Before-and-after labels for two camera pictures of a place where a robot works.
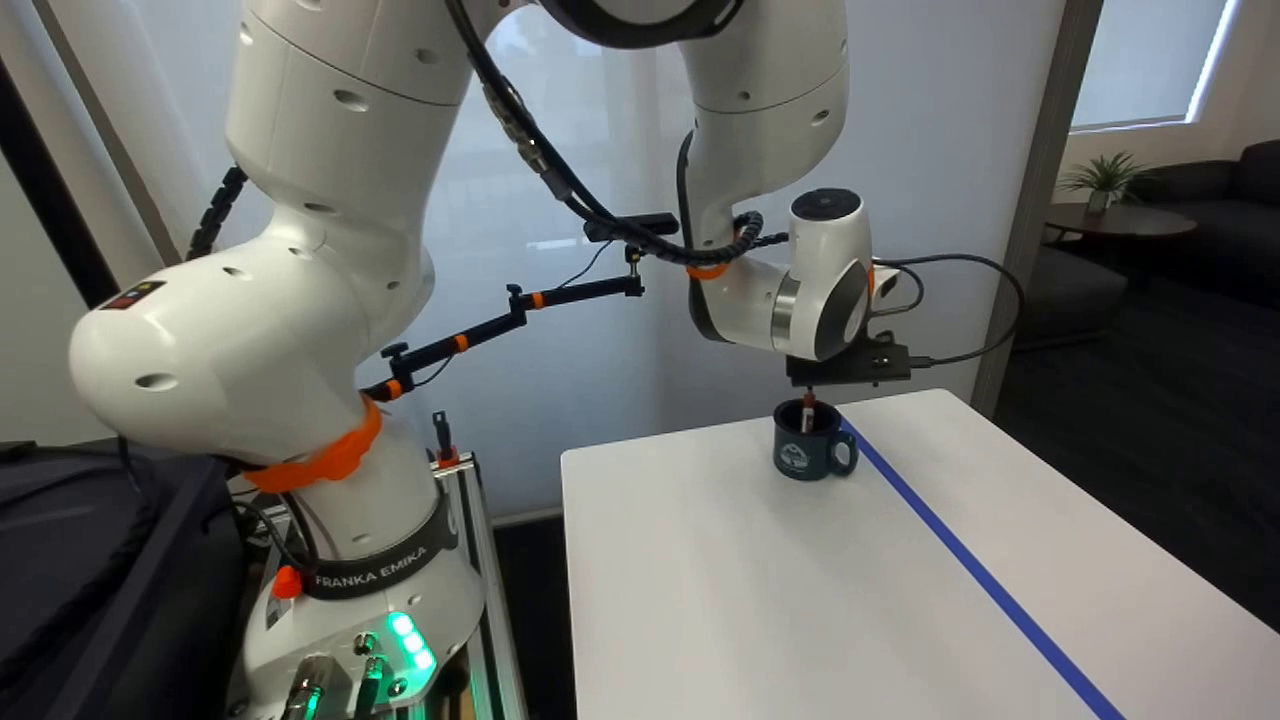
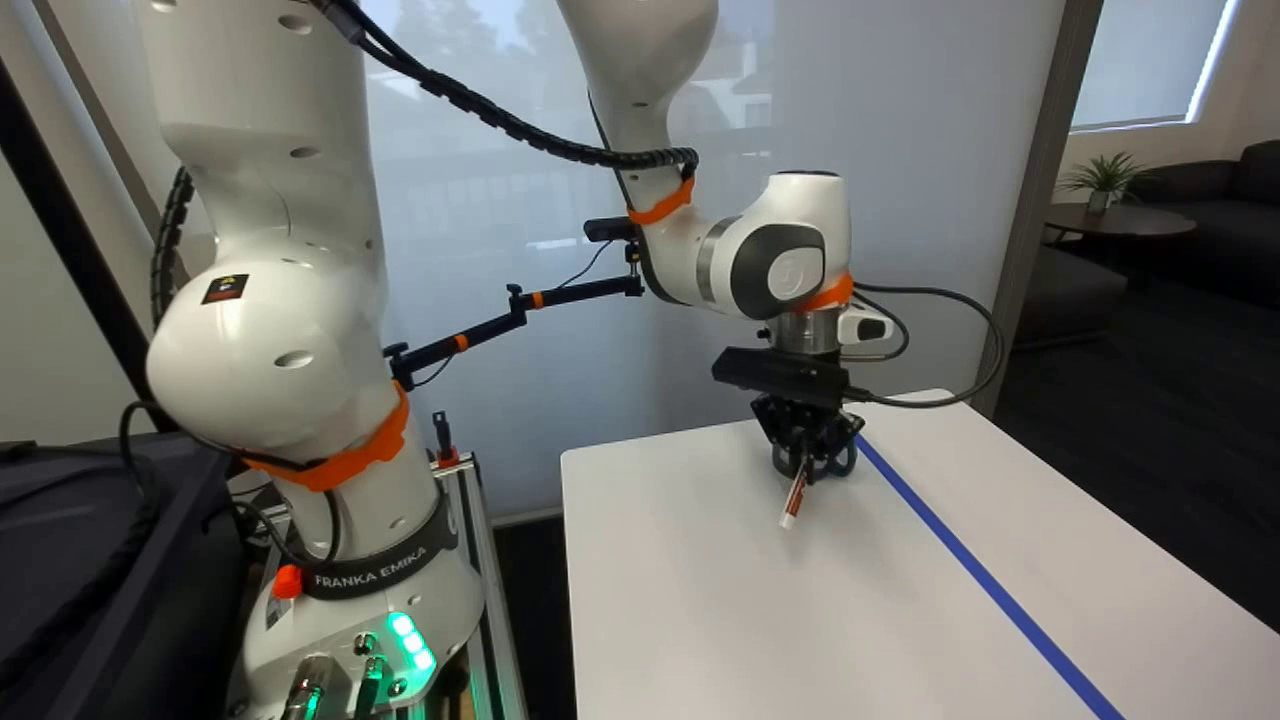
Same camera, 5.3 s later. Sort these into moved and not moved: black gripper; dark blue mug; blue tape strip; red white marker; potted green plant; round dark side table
Moved: black gripper; red white marker
Not moved: dark blue mug; blue tape strip; potted green plant; round dark side table
